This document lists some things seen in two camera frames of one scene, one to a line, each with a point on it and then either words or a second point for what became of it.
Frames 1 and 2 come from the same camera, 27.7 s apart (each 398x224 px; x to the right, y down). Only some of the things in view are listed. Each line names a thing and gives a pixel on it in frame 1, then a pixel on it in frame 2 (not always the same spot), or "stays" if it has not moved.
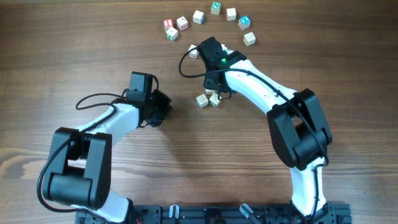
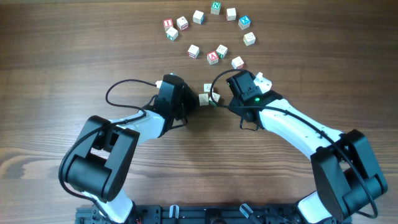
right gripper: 208,84 to 235,101
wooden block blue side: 202,101 stays
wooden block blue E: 198,17 stays
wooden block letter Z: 194,53 stays
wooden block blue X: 244,22 stays
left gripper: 162,106 to 189,100
